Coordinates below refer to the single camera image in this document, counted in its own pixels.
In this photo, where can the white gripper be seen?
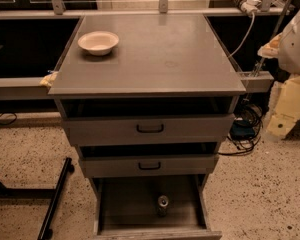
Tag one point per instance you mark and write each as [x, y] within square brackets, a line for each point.
[296, 47]

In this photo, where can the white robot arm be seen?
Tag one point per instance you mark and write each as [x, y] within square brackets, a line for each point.
[289, 48]

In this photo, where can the grey top drawer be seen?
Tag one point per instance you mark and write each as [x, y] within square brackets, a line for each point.
[147, 130]

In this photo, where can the grey middle drawer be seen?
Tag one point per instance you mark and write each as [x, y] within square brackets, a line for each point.
[137, 166]

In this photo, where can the grey drawer cabinet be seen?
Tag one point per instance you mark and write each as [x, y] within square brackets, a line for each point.
[163, 65]

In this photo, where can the grey open bottom drawer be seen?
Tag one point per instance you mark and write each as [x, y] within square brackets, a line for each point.
[127, 209]

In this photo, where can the thin metal rod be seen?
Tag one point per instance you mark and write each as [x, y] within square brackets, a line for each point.
[273, 30]

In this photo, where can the white power strip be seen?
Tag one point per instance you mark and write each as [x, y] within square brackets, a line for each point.
[247, 6]

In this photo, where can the white bowl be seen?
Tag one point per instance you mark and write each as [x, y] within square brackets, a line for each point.
[98, 43]

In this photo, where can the black metal stand leg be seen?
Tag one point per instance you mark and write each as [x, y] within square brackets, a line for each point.
[46, 232]

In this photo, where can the yellow tape piece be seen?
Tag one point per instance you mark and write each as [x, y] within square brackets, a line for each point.
[48, 80]

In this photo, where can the grey metal rail frame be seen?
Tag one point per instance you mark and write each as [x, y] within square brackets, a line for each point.
[34, 32]

